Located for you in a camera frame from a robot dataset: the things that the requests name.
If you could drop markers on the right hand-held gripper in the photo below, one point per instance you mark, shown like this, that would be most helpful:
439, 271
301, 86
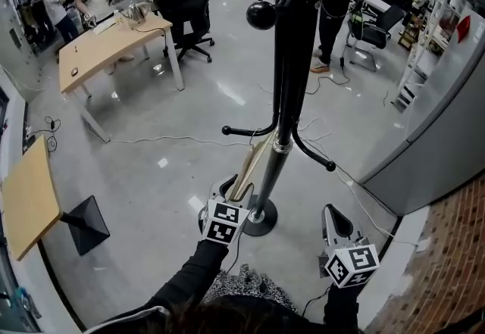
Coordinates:
352, 264

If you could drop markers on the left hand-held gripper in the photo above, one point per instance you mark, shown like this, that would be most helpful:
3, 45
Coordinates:
221, 224

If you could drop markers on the wooden clothes hanger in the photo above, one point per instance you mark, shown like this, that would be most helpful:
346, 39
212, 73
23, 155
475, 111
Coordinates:
253, 162

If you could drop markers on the black metal coat rack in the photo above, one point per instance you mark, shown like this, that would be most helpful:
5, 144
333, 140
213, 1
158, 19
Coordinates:
282, 71

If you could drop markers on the person's left forearm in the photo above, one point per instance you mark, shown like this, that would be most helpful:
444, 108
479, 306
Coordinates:
193, 275

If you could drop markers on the person's right forearm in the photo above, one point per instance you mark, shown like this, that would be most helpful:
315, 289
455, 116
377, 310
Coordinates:
341, 306

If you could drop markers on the white shelf rack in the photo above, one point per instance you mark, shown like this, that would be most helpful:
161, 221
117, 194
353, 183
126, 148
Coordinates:
428, 44

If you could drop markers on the person's patterned skirt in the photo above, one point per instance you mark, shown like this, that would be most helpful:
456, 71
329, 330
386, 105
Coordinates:
246, 283

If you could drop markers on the person's black top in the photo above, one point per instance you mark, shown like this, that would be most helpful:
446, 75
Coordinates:
312, 321

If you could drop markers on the grey partition panel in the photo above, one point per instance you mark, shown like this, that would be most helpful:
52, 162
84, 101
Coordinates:
439, 124

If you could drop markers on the black office chair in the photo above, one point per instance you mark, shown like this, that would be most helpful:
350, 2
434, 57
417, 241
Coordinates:
185, 7

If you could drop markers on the large wooden desk white legs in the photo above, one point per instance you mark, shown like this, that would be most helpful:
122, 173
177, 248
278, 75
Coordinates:
110, 48

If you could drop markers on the black mesh visitor chair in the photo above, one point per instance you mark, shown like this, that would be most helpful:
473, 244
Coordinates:
375, 33

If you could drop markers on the computer mouse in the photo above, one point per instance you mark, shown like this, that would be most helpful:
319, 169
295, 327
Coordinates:
74, 70

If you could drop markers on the metal kettle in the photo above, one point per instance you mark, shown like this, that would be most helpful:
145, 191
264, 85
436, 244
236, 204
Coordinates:
137, 12

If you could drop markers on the wooden stool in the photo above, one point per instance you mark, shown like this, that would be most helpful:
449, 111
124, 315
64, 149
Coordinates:
408, 37

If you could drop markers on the small wooden table black base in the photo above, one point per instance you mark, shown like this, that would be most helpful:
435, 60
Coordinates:
30, 192

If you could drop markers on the white keyboard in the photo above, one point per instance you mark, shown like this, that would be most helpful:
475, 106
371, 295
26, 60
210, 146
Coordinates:
104, 26

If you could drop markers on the red object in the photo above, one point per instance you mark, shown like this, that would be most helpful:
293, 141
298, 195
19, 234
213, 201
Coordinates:
464, 29

